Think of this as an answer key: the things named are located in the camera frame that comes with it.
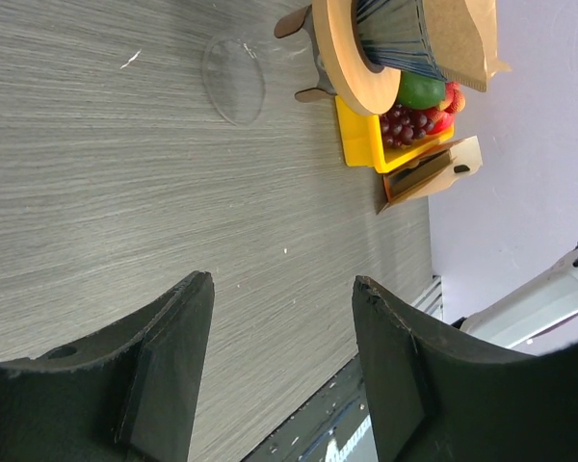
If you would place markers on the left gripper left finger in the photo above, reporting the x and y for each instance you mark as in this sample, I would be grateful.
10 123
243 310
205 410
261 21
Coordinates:
127 392

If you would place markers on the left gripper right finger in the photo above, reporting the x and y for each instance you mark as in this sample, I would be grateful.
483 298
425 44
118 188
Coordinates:
438 394

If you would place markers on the wooden dripper ring holder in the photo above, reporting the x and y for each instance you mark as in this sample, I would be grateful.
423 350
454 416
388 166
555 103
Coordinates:
366 88

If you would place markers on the glass carafe with wood band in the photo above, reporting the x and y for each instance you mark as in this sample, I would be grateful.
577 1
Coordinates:
237 66

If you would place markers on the brown paper coffee filter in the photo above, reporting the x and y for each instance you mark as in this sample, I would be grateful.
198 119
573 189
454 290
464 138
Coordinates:
463 38

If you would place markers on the blue glass dripper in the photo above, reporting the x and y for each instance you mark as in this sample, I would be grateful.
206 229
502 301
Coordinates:
393 33

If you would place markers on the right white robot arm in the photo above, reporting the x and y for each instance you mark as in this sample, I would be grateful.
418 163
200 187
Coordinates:
535 308

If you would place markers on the orange filter holder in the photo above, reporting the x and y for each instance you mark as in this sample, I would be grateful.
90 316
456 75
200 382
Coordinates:
432 172

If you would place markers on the yellow plastic bin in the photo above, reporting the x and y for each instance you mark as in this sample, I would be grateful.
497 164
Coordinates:
363 146

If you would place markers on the red grape bunch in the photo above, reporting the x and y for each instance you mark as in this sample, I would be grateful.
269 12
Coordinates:
402 127

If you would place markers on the lychee fruit cluster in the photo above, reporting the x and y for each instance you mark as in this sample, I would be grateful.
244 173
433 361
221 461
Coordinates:
442 116

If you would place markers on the dark green avocado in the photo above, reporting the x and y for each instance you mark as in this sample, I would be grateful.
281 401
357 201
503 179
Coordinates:
420 92

